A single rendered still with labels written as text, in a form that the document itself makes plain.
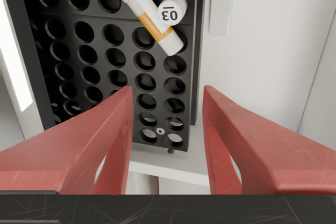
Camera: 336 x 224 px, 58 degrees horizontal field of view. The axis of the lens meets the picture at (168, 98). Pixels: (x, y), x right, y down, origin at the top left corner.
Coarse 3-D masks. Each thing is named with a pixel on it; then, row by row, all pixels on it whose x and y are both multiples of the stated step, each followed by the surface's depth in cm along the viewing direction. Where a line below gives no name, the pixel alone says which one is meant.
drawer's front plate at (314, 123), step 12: (324, 48) 21; (324, 60) 20; (324, 72) 20; (312, 84) 22; (324, 84) 19; (312, 96) 22; (324, 96) 19; (312, 108) 21; (324, 108) 19; (300, 120) 24; (312, 120) 21; (324, 120) 18; (300, 132) 24; (312, 132) 21; (324, 132) 18; (324, 144) 18
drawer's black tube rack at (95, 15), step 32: (32, 0) 17; (64, 0) 17; (96, 0) 16; (32, 32) 19; (64, 32) 22; (96, 32) 17; (128, 32) 17; (64, 64) 23; (96, 64) 18; (128, 64) 18; (64, 96) 20; (96, 96) 24; (192, 96) 21; (160, 128) 20
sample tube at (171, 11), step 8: (168, 0) 14; (176, 0) 14; (184, 0) 15; (160, 8) 14; (168, 8) 14; (176, 8) 14; (184, 8) 15; (160, 16) 14; (168, 16) 14; (176, 16) 14; (168, 24) 15
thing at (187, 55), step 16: (160, 0) 15; (192, 0) 15; (192, 16) 15; (192, 32) 16; (160, 48) 17; (192, 48) 16; (160, 64) 17; (192, 64) 17; (160, 80) 18; (160, 96) 18; (176, 96) 18; (160, 112) 19; (176, 112) 19; (176, 128) 20; (160, 144) 21; (176, 144) 21
